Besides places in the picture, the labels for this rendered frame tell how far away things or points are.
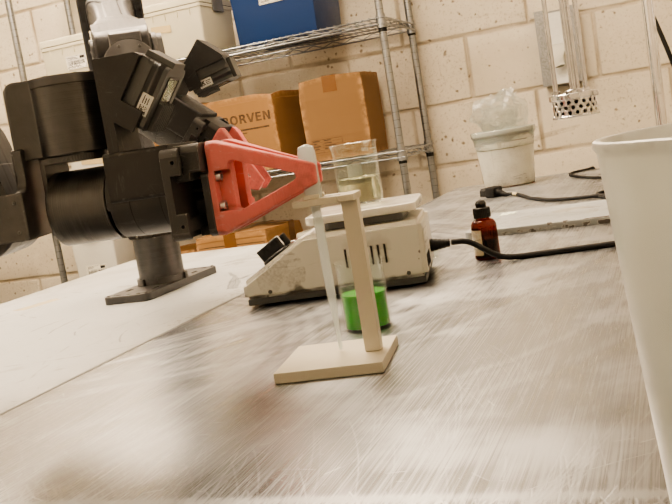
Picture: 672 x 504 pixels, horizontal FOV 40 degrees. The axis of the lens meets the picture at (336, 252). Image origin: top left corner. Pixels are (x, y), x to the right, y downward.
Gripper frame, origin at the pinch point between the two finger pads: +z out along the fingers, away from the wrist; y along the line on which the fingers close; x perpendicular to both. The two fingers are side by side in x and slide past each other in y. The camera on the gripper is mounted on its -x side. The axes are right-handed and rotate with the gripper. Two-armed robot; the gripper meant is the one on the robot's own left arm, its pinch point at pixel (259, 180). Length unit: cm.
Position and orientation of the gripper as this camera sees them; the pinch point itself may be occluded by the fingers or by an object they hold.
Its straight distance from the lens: 110.8
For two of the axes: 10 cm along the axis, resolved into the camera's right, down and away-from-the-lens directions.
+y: 1.6, -1.5, 9.8
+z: 8.4, 5.3, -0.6
